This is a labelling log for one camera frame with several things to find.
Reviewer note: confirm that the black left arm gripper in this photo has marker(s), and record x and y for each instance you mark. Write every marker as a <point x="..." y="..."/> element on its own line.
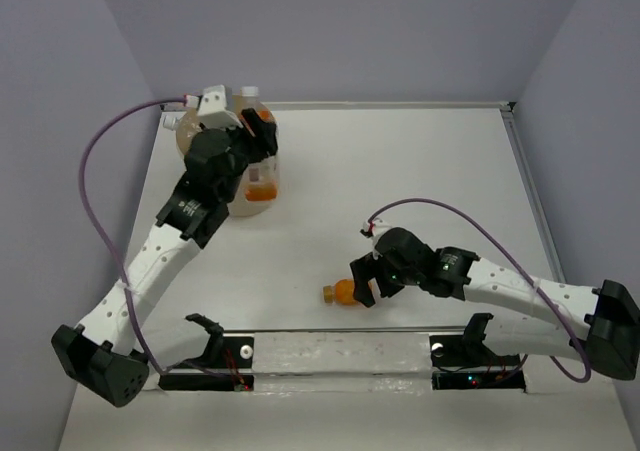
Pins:
<point x="266" y="132"/>

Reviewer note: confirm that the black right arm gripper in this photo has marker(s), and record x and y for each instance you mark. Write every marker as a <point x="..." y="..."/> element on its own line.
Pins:
<point x="365" y="268"/>

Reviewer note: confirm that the short orange bottle yellow cap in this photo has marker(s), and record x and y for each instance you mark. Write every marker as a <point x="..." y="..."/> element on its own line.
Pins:
<point x="341" y="293"/>

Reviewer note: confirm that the tall orange juice bottle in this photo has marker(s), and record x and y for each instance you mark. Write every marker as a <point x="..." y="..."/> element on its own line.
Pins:
<point x="261" y="185"/>

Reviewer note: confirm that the clear crushed plastic bottle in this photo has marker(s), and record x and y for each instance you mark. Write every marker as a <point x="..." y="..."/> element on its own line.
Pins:
<point x="171" y="122"/>

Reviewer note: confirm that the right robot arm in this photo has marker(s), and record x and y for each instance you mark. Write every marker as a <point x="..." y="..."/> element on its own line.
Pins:
<point x="596" y="325"/>

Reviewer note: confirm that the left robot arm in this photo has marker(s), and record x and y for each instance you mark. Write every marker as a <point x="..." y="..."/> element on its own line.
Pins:
<point x="105" y="351"/>

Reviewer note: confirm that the beige plastic bin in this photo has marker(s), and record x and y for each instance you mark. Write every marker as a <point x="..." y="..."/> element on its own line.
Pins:
<point x="189" y="126"/>

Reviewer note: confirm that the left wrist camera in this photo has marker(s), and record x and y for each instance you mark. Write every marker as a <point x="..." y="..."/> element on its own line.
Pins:
<point x="214" y="107"/>

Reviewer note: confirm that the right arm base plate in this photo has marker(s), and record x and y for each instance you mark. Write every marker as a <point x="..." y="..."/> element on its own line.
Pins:
<point x="462" y="361"/>

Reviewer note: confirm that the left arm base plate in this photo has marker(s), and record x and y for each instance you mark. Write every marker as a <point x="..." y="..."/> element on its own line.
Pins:
<point x="207" y="358"/>

